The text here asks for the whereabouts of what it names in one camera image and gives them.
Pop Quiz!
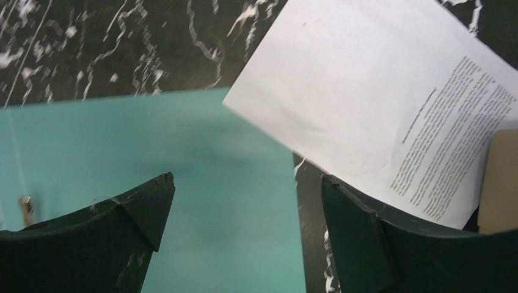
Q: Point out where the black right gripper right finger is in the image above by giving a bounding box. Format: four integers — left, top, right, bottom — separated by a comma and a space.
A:
321, 175, 517, 292

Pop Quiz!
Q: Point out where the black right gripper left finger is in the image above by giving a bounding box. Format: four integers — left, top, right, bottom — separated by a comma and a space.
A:
1, 173, 175, 292

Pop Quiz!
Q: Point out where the teal paper folder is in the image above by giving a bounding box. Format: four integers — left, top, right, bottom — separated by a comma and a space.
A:
1, 89, 305, 292

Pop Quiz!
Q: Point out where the white printed paper stack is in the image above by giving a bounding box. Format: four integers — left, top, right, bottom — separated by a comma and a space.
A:
224, 1, 517, 229

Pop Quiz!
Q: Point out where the metal folder clip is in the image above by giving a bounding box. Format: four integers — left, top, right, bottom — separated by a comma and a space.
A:
18, 196, 34, 228

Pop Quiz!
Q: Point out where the tan plastic toolbox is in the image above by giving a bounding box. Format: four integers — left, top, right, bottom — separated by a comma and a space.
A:
477, 129, 517, 234

